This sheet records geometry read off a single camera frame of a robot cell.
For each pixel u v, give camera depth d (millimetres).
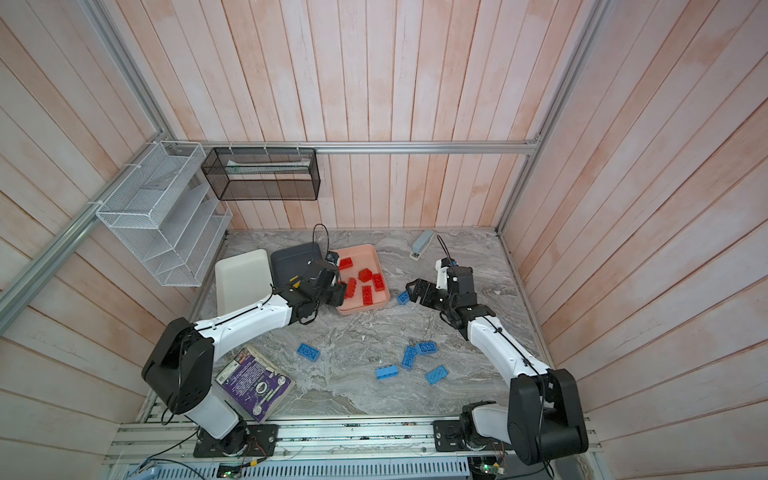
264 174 1062
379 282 1036
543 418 415
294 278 1002
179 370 444
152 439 751
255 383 801
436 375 837
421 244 1105
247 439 715
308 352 886
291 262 1107
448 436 729
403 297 997
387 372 826
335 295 798
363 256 1103
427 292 763
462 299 665
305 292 675
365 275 1042
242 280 1048
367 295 1013
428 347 869
